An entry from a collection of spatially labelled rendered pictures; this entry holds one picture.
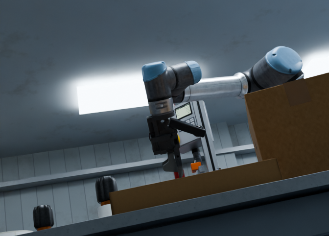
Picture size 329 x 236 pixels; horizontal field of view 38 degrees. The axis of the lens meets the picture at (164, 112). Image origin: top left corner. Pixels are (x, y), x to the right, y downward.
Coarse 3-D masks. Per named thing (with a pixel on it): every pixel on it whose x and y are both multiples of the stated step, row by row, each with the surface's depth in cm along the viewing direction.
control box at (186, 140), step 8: (192, 104) 202; (192, 112) 201; (184, 120) 203; (208, 120) 206; (184, 136) 201; (192, 136) 199; (184, 144) 201; (192, 144) 202; (200, 144) 204; (184, 152) 210
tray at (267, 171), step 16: (272, 160) 72; (192, 176) 72; (208, 176) 72; (224, 176) 72; (240, 176) 72; (256, 176) 71; (272, 176) 71; (112, 192) 72; (128, 192) 72; (144, 192) 72; (160, 192) 71; (176, 192) 71; (192, 192) 71; (208, 192) 71; (112, 208) 71; (128, 208) 71; (144, 208) 71
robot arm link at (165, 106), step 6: (150, 102) 141; (156, 102) 140; (162, 102) 140; (168, 102) 141; (150, 108) 142; (156, 108) 140; (162, 108) 140; (168, 108) 141; (156, 114) 141; (162, 114) 141
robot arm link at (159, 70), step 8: (152, 64) 139; (160, 64) 139; (144, 72) 140; (152, 72) 139; (160, 72) 139; (168, 72) 141; (144, 80) 140; (152, 80) 139; (160, 80) 139; (168, 80) 141; (152, 88) 139; (160, 88) 139; (168, 88) 141; (152, 96) 140; (160, 96) 140; (168, 96) 141
